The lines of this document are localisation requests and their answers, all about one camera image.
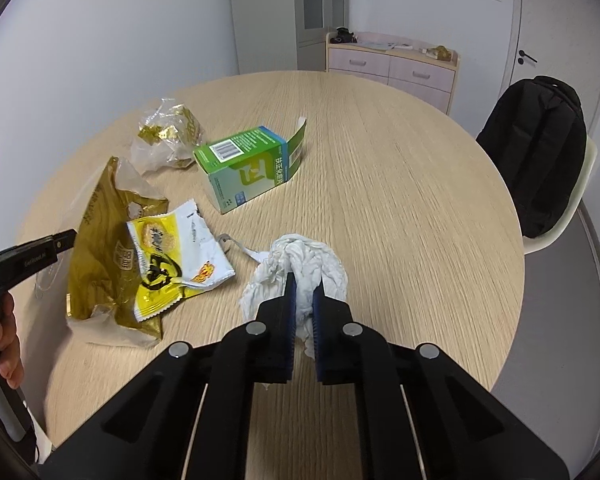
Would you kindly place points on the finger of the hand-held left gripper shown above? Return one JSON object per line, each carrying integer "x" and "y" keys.
{"x": 64, "y": 240}

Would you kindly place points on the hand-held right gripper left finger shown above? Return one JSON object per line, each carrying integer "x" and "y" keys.
{"x": 290, "y": 310}

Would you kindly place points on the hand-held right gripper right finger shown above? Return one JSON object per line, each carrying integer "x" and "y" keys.
{"x": 319, "y": 325}

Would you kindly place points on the gold snack bag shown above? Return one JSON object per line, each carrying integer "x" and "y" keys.
{"x": 100, "y": 260}

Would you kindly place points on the white cloth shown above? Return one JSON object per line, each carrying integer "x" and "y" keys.
{"x": 310, "y": 265}

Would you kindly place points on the yellow snack wrapper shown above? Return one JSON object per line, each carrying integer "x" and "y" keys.
{"x": 170, "y": 260}

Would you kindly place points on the clear plastic wrapper gold print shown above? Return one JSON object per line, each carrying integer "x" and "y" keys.
{"x": 167, "y": 135}

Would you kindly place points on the green white paper box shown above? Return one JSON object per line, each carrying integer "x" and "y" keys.
{"x": 250, "y": 165}

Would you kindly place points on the person's left hand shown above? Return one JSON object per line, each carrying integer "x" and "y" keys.
{"x": 4, "y": 335}

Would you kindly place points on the pink drawer cabinet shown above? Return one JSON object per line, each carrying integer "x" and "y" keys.
{"x": 395, "y": 75}

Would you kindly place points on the black backpack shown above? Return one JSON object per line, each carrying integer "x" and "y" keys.
{"x": 535, "y": 155}

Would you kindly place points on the white chair with backpack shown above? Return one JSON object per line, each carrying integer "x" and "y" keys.
{"x": 570, "y": 210}

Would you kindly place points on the black device on cabinet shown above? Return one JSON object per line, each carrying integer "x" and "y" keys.
{"x": 342, "y": 36}

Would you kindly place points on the white papers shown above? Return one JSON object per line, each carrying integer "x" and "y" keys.
{"x": 380, "y": 42}

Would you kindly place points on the gold wrapped item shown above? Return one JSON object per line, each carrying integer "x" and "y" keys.
{"x": 440, "y": 52}

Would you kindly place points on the tall grey cabinet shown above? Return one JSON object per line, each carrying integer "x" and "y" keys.
{"x": 310, "y": 10}

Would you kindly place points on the white door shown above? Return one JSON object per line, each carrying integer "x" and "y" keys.
{"x": 560, "y": 25}

